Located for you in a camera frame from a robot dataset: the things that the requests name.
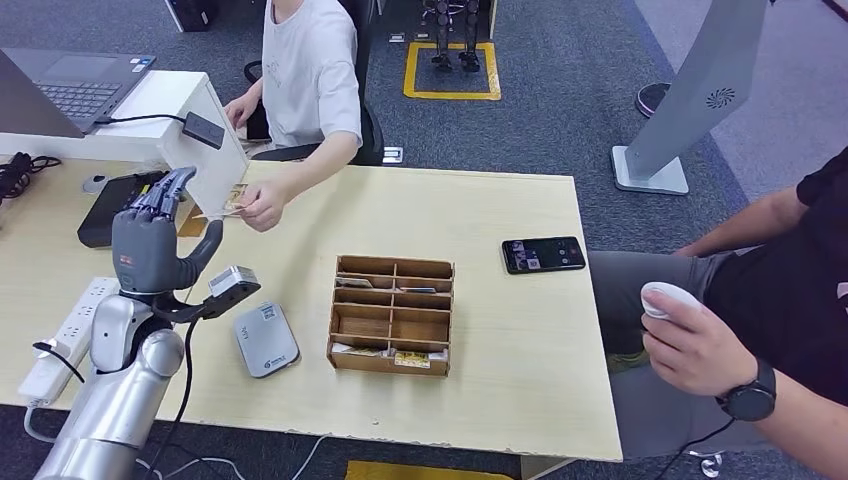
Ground black cable bundle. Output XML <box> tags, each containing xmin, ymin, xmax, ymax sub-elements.
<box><xmin>0</xmin><ymin>152</ymin><xmax>65</xmax><ymax>208</ymax></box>

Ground person's left hand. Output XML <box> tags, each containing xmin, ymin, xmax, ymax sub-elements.
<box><xmin>236</xmin><ymin>180</ymin><xmax>293</xmax><ymax>233</ymax></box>
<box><xmin>641</xmin><ymin>291</ymin><xmax>760</xmax><ymax>399</ymax></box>

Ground grey laptop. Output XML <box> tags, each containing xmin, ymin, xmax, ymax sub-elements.
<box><xmin>0</xmin><ymin>47</ymin><xmax>158</xmax><ymax>140</ymax></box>

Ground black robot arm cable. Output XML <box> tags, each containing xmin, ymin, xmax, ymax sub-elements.
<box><xmin>142</xmin><ymin>317</ymin><xmax>200</xmax><ymax>480</ymax></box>

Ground black terminal with yellow label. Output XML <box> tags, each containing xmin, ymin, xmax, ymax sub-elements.
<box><xmin>76</xmin><ymin>170</ymin><xmax>167</xmax><ymax>250</ymax></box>

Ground black round object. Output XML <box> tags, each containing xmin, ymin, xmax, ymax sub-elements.
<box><xmin>635</xmin><ymin>82</ymin><xmax>672</xmax><ymax>120</ymax></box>

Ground black wristwatch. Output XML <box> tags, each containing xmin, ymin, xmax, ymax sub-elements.
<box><xmin>715</xmin><ymin>357</ymin><xmax>778</xmax><ymax>423</ymax></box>

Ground brown tape patch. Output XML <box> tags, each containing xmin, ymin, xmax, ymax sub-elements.
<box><xmin>177</xmin><ymin>210</ymin><xmax>208</xmax><ymax>238</ymax></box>

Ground black humanoid robot legs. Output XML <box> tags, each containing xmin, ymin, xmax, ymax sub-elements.
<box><xmin>423</xmin><ymin>0</ymin><xmax>484</xmax><ymax>74</ymax></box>

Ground wooden card organizer box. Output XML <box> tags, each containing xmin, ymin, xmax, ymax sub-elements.
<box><xmin>326</xmin><ymin>254</ymin><xmax>456</xmax><ymax>378</ymax></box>

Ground person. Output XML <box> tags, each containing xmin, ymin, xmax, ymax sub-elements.
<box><xmin>588</xmin><ymin>146</ymin><xmax>848</xmax><ymax>480</ymax></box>
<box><xmin>223</xmin><ymin>0</ymin><xmax>364</xmax><ymax>233</ymax></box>

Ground thin black cable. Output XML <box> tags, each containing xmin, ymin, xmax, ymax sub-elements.
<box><xmin>652</xmin><ymin>417</ymin><xmax>738</xmax><ymax>480</ymax></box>

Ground chrome chair base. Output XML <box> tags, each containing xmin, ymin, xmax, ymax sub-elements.
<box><xmin>687</xmin><ymin>450</ymin><xmax>725</xmax><ymax>480</ymax></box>

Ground greenish shoe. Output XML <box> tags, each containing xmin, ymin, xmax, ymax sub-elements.
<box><xmin>606</xmin><ymin>349</ymin><xmax>652</xmax><ymax>376</ymax></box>

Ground white card stack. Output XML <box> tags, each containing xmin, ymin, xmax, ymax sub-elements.
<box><xmin>331</xmin><ymin>342</ymin><xmax>395</xmax><ymax>359</ymax></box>

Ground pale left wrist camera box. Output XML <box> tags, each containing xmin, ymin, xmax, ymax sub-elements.
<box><xmin>207</xmin><ymin>265</ymin><xmax>262</xmax><ymax>301</ymax></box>

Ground smartphone with lit screen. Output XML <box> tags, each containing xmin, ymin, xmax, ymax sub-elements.
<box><xmin>501</xmin><ymin>236</ymin><xmax>588</xmax><ymax>276</ymax></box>

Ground white power strip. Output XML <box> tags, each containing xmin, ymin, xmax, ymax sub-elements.
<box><xmin>18</xmin><ymin>276</ymin><xmax>122</xmax><ymax>407</ymax></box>

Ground white handheld remote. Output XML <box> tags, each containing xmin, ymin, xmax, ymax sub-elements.
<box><xmin>639</xmin><ymin>281</ymin><xmax>704</xmax><ymax>321</ymax></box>

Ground black hub cable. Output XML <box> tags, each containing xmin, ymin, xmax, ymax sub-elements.
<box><xmin>94</xmin><ymin>113</ymin><xmax>188</xmax><ymax>127</ymax></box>

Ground white desk shelf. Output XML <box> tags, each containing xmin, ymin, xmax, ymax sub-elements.
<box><xmin>0</xmin><ymin>70</ymin><xmax>251</xmax><ymax>220</ymax></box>

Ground white hanging cable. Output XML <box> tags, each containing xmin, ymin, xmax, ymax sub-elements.
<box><xmin>290</xmin><ymin>433</ymin><xmax>331</xmax><ymax>480</ymax></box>

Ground yellow floor tape square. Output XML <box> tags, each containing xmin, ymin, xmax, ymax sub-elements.
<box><xmin>403</xmin><ymin>42</ymin><xmax>503</xmax><ymax>102</ymax></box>

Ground white power strip cable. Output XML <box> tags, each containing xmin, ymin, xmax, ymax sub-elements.
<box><xmin>23</xmin><ymin>404</ymin><xmax>61</xmax><ymax>445</ymax></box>

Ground grey kiosk stand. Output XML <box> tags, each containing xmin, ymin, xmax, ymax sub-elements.
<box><xmin>610</xmin><ymin>0</ymin><xmax>773</xmax><ymax>197</ymax></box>

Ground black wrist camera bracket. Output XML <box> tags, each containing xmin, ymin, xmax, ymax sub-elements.
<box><xmin>152</xmin><ymin>291</ymin><xmax>233</xmax><ymax>325</ymax></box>

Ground person's right hand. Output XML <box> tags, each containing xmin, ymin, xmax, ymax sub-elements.
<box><xmin>223</xmin><ymin>92</ymin><xmax>261</xmax><ymax>130</ymax></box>

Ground black plug with cable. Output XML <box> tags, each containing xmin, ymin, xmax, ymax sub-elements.
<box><xmin>33</xmin><ymin>341</ymin><xmax>87</xmax><ymax>386</ymax></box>

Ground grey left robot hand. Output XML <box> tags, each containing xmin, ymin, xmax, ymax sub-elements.
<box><xmin>110</xmin><ymin>166</ymin><xmax>226</xmax><ymax>298</ymax></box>

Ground black office chair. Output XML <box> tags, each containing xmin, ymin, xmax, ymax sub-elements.
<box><xmin>243</xmin><ymin>0</ymin><xmax>387</xmax><ymax>167</ymax></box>

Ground dark cabinet with white frame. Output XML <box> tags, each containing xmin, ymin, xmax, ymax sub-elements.
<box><xmin>162</xmin><ymin>0</ymin><xmax>221</xmax><ymax>34</ymax></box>

